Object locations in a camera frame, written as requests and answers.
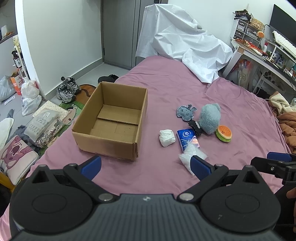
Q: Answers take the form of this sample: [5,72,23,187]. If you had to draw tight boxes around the clear bubble wrap bag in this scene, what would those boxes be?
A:
[179,142,208,176]

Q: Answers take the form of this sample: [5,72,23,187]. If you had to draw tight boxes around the blue tissue pack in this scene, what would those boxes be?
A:
[177,128,200,152]

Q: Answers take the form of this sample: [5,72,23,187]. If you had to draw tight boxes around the burger shaped plush toy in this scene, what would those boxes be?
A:
[215,125,232,143]

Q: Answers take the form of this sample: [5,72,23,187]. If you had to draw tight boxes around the black felt pouch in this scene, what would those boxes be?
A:
[188,120,202,136]

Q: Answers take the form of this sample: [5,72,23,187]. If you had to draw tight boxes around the white wadded cloth bundle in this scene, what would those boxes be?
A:
[159,129,176,147]

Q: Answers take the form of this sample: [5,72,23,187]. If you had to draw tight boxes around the grey fluffy plush toy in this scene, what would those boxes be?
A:
[199,103,221,135]

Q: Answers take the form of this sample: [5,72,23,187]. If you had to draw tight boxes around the blue felt elephant toy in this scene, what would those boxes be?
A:
[176,104,197,122]

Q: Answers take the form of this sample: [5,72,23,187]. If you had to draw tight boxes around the person hand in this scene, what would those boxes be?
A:
[287,188,296,199]

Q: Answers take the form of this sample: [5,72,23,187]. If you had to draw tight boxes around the brown blanket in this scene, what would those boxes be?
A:
[277,111,296,154]

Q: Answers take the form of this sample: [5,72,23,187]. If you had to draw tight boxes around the pink cartoon cushion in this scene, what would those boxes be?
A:
[1,135,39,185]

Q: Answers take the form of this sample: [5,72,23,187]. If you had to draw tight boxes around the packaged folded bedding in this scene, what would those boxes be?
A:
[24,108,64,148]

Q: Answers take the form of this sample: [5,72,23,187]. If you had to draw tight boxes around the pink bed sheet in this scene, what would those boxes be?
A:
[1,56,295,240]

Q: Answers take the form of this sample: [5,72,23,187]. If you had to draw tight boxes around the brown cardboard box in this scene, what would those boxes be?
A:
[72,82,148,161]

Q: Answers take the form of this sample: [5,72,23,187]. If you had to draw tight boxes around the green cartoon floor mat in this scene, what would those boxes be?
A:
[36,84,96,157]

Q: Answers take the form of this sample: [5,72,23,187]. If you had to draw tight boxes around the grey sneaker pair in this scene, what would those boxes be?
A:
[56,76,81,103]

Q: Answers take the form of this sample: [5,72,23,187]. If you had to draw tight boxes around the white desk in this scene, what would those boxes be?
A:
[222,39,295,93]

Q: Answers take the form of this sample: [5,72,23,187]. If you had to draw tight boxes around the white plastic bag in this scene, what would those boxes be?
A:
[21,80,42,116]

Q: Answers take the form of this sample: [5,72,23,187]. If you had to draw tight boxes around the black slipper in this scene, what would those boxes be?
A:
[98,74,119,83]

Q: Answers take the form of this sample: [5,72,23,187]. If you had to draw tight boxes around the grey plastic bag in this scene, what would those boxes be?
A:
[0,75,16,102]

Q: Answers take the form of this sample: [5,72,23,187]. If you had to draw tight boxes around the white keyboard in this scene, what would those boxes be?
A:
[273,31,296,58]

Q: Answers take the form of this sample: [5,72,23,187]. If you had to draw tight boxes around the black monitor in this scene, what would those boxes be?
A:
[269,4,295,43]

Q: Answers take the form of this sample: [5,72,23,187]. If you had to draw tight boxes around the white draped sheet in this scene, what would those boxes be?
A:
[135,4,233,84]

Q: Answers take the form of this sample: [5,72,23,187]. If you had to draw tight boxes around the grey door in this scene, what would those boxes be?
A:
[101,0,168,70]

